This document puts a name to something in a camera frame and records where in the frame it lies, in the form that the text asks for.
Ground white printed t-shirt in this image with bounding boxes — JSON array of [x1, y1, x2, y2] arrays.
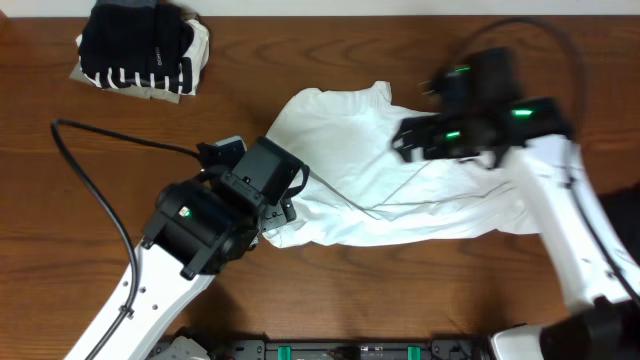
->
[[264, 81, 538, 248]]

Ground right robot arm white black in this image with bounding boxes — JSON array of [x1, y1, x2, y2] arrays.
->
[[391, 47, 639, 359]]

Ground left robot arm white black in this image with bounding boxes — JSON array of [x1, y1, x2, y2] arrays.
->
[[67, 136, 310, 359]]

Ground dark garment at right edge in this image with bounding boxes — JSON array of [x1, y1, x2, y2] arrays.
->
[[600, 184, 639, 256]]

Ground black white striped folded shirt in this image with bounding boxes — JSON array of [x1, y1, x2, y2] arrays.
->
[[79, 17, 210, 97]]

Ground black folded garment top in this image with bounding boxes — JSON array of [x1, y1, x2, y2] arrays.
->
[[78, 1, 194, 78]]

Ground beige folded garment bottom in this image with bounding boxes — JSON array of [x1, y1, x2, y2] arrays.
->
[[69, 63, 180, 104]]

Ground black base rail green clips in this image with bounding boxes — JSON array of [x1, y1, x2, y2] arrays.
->
[[149, 327, 496, 360]]

